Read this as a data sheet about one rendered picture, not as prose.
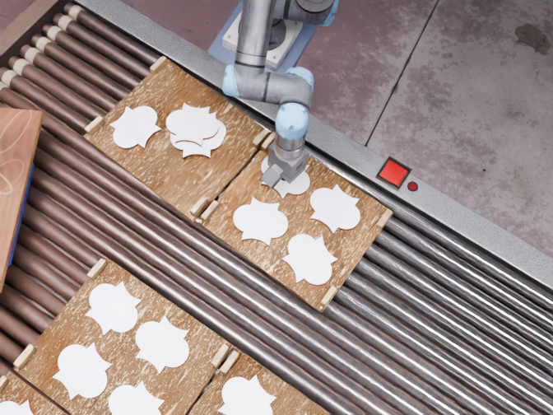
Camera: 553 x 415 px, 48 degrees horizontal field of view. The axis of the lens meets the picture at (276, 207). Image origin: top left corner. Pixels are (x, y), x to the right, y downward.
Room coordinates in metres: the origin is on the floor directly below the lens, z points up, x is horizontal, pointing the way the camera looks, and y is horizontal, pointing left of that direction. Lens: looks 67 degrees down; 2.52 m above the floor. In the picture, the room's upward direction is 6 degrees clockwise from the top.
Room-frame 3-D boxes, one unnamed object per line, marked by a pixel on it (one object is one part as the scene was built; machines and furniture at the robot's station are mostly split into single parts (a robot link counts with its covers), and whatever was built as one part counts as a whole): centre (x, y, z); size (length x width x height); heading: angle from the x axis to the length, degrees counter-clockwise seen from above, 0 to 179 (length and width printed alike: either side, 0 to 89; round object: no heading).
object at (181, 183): (0.85, 0.30, 0.93); 0.41 x 0.35 x 0.02; 57
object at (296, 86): (0.86, 0.00, 1.21); 0.11 x 0.11 x 0.08; 87
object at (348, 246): (0.64, -0.06, 0.93); 0.41 x 0.35 x 0.02; 59
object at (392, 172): (0.81, -0.32, 0.92); 0.06 x 0.06 x 0.01; 62
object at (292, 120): (0.76, -0.02, 1.21); 0.09 x 0.08 x 0.11; 177
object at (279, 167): (0.74, 0.00, 1.05); 0.12 x 0.09 x 0.16; 142
